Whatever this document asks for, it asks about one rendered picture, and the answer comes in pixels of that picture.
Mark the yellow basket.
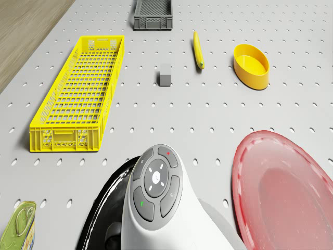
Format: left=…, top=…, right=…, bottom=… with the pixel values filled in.
left=29, top=35, right=125, bottom=153

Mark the banana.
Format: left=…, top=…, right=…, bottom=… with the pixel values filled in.
left=193, top=31, right=206, bottom=70

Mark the grey cube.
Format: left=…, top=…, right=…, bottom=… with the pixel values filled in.
left=157, top=63, right=172, bottom=86

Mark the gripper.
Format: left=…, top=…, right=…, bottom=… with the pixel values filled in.
left=104, top=221, right=123, bottom=250

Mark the red plate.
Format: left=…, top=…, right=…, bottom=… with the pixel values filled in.
left=232, top=130, right=333, bottom=250

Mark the yellow bowl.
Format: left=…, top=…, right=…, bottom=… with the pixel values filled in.
left=233, top=43, right=270, bottom=91

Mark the flat-sided can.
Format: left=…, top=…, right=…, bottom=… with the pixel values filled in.
left=0, top=200, right=37, bottom=250

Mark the dark grey basket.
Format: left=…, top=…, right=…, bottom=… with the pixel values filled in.
left=133, top=0, right=173, bottom=31

